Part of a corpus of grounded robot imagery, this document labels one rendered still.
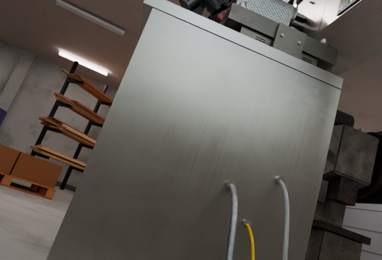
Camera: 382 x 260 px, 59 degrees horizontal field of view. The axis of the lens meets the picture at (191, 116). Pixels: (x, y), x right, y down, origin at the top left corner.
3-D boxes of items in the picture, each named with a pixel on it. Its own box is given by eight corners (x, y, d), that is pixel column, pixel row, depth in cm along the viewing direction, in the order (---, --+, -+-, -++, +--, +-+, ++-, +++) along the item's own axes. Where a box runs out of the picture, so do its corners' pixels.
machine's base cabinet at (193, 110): (87, 223, 312) (122, 137, 335) (152, 244, 321) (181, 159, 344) (11, 333, 72) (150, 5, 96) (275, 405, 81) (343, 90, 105)
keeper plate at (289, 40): (269, 53, 108) (277, 24, 111) (295, 65, 110) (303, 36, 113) (272, 50, 106) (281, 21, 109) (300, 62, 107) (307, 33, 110)
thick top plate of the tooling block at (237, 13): (213, 38, 123) (218, 24, 124) (308, 79, 128) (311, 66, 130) (228, 17, 108) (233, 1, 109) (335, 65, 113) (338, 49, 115)
